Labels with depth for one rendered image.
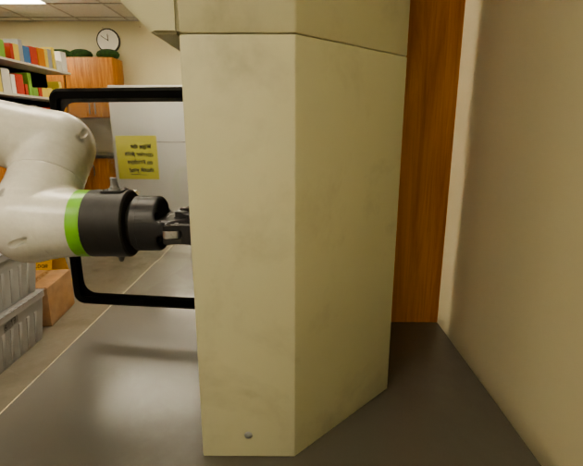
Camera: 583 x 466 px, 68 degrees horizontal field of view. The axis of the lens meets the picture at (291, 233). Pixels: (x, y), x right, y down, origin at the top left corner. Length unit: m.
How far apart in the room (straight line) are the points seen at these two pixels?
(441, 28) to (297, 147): 0.48
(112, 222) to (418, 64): 0.57
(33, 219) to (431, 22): 0.69
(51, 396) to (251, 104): 0.53
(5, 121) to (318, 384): 0.54
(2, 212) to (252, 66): 0.38
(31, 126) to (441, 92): 0.66
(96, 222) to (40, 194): 0.09
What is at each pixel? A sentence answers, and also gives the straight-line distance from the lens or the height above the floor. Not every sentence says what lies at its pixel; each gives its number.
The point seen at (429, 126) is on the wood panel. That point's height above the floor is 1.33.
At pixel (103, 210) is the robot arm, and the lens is 0.60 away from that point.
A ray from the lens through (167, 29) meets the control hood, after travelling 0.46.
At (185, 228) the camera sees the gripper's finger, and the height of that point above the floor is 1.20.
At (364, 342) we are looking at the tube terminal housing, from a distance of 0.61.
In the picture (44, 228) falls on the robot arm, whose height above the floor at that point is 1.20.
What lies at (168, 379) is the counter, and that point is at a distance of 0.74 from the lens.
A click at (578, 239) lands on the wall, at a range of 0.59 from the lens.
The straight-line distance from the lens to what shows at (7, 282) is 2.90.
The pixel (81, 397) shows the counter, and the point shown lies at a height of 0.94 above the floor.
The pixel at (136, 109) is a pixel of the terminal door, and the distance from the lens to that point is 0.81.
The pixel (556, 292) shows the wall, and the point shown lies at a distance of 0.63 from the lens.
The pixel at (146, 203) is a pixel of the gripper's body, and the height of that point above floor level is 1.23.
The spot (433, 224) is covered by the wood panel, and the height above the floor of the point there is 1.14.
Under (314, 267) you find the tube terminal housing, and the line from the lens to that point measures 0.48.
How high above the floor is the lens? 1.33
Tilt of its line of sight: 14 degrees down
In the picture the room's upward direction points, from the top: straight up
